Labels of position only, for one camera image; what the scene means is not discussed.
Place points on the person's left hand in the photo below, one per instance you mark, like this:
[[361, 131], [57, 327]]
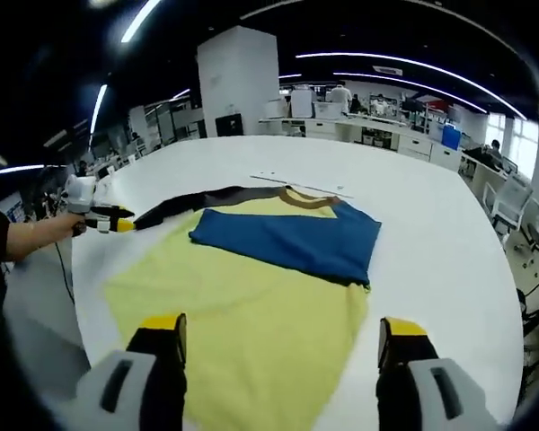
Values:
[[63, 226]]

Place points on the black cabinet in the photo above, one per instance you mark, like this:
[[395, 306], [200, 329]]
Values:
[[230, 125]]

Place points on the white storage bin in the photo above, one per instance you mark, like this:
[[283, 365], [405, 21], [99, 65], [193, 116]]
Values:
[[327, 110]]

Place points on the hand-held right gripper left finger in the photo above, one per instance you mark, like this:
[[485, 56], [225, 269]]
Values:
[[126, 395]]

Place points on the straight ceiling light strip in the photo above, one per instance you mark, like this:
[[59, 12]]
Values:
[[141, 20]]

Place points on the white counter with drawers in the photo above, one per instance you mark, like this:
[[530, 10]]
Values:
[[341, 130]]

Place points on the short ceiling light strip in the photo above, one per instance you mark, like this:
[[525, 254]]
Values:
[[409, 83]]

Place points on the white mesh office chair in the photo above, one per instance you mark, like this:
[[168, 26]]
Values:
[[509, 202]]

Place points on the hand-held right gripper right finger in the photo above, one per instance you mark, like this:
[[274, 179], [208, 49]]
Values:
[[422, 395]]

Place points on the long ceiling light strip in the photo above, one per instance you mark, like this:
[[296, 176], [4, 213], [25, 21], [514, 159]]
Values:
[[409, 60]]

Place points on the yellow and blue garment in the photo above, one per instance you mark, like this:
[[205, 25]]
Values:
[[260, 314]]

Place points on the blue storage box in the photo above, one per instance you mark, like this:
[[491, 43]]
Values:
[[452, 136]]

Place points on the white board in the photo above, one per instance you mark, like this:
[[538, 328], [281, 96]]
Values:
[[302, 103]]

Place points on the white pillar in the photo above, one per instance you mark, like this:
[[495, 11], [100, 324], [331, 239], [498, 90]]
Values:
[[238, 76]]

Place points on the white office desk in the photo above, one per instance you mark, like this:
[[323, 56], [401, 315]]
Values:
[[487, 168]]

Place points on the ceiling air vent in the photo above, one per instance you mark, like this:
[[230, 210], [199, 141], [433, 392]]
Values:
[[387, 69]]

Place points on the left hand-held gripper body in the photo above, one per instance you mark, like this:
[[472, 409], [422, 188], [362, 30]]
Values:
[[82, 193]]

